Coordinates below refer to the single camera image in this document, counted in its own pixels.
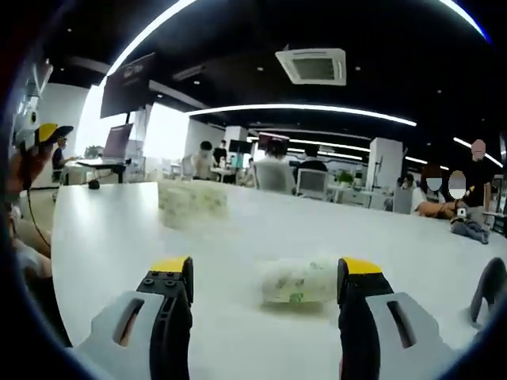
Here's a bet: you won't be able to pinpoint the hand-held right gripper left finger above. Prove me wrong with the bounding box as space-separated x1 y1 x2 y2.
74 256 195 380

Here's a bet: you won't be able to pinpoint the thin dark cable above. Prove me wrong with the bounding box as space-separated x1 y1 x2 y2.
25 188 53 249

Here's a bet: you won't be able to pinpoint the hanging dark display screen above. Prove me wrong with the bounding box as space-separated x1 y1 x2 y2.
99 52 160 120

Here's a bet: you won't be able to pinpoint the grey crumpled cloth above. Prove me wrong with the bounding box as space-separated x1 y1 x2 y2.
450 218 491 245

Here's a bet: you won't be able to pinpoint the person's beige trouser leg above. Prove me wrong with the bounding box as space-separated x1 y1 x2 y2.
7 215 53 280

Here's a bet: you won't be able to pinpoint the ceiling air conditioner unit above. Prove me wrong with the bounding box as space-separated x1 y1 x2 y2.
274 47 348 86

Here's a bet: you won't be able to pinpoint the grey curved chair back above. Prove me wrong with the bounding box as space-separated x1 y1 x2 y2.
469 256 507 330

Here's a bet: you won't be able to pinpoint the person's left hand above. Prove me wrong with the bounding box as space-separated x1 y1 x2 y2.
6 145 47 196

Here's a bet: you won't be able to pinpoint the white patterned towel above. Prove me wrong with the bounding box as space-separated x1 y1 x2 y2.
259 256 341 306
157 180 231 231

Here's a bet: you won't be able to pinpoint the white square pillar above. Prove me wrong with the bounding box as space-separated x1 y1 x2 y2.
367 136 404 207

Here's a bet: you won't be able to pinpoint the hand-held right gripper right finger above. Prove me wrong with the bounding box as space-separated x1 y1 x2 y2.
336 256 468 380

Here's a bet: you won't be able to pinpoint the folded white patterned towel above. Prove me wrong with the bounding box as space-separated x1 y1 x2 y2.
157 180 231 231

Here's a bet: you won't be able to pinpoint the curved ceiling light strip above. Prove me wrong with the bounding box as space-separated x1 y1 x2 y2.
185 103 418 127

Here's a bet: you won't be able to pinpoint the green potted plant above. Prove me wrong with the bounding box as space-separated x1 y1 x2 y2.
335 171 356 190

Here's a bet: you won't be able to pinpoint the white table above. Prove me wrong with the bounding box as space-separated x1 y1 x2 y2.
50 180 507 380

